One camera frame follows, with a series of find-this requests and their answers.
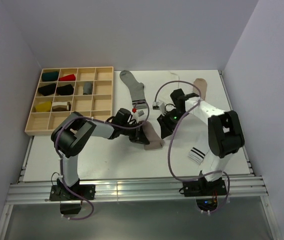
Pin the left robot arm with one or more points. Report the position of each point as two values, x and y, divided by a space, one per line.
73 133

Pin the rolled black sock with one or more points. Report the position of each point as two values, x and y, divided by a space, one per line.
66 90

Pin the rolled brown white sock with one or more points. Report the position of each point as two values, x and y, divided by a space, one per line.
61 106

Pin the plain white sock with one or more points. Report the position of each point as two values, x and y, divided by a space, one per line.
174 77

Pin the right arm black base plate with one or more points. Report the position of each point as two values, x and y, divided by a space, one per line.
203 188

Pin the grey sock with black stripes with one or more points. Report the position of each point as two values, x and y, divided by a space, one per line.
136 89

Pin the rolled green sock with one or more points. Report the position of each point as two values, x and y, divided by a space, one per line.
50 76

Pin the rolled red sock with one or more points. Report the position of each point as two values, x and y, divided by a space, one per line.
68 78

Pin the beige sock with rust stripes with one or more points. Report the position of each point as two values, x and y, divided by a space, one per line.
155 141

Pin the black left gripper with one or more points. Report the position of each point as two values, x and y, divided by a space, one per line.
138 136

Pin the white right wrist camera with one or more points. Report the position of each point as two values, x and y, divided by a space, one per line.
158 106

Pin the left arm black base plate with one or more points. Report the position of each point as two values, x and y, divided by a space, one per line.
60 193

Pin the wooden compartment tray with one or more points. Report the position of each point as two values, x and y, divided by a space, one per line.
97 105

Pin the rolled yellow sock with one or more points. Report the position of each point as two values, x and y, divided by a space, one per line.
43 107

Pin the aluminium extrusion rail frame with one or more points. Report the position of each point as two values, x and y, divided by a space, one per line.
29 215

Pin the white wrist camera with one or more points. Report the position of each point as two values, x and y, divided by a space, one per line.
137 114
158 106

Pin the rolled dark sock in tray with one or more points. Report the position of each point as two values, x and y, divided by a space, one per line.
47 90

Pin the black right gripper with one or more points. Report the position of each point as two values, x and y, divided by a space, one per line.
166 125

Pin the dark grey sock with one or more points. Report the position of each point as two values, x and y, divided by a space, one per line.
88 88

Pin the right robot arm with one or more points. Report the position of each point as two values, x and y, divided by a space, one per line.
224 137

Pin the beige red reindeer sock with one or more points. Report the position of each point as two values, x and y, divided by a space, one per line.
201 85

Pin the white sock with black stripes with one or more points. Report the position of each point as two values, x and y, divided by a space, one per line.
198 152

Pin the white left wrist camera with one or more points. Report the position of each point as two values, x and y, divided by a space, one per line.
137 114

